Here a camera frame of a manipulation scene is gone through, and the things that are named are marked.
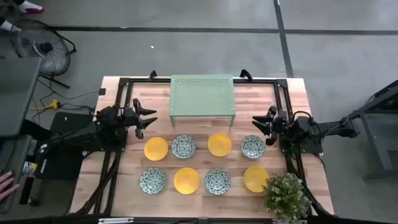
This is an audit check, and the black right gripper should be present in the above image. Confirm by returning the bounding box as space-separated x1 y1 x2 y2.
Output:
252 106 289 147

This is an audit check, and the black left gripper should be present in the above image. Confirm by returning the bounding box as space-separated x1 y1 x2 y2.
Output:
123 98 159 139

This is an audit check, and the green bowl with patterned inside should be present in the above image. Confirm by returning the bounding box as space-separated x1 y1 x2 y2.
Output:
240 134 266 160
204 167 232 196
171 134 197 160
139 167 167 195

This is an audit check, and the yellow plastic mini bowl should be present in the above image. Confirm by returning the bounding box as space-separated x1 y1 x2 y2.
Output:
173 167 200 195
144 136 169 162
243 165 269 194
207 133 233 157

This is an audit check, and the green perforated metal shelf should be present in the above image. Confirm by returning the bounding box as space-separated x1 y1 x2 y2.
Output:
169 74 236 127

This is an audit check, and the bushy artificial green plant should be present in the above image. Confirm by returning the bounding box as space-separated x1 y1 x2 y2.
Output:
262 172 312 223

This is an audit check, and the black equipment box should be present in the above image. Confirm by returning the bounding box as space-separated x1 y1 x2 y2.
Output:
33 111 94 182

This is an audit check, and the grey metal stand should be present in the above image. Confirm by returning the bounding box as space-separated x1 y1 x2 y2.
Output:
343 79 398 181

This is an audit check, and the black floor fan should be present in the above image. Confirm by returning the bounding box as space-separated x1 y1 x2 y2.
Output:
9 17 78 90

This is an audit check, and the blue white yellow can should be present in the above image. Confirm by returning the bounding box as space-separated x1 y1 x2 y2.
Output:
21 161 38 177

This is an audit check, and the grey desk top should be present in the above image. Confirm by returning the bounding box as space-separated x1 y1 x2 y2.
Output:
0 135 34 214
0 57 43 138

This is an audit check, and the person's hand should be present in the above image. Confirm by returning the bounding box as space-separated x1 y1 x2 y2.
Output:
0 170 21 202

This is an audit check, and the person's white red shoe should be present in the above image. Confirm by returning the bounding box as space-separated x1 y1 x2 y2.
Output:
17 0 45 14

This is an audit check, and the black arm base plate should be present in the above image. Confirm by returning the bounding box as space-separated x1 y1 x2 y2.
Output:
82 124 129 154
279 136 324 156

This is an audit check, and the black aluminium table frame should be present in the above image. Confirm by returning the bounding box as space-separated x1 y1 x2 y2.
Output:
73 77 335 220

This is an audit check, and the silver metal bracket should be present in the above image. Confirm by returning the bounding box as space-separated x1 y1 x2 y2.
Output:
98 217 135 224

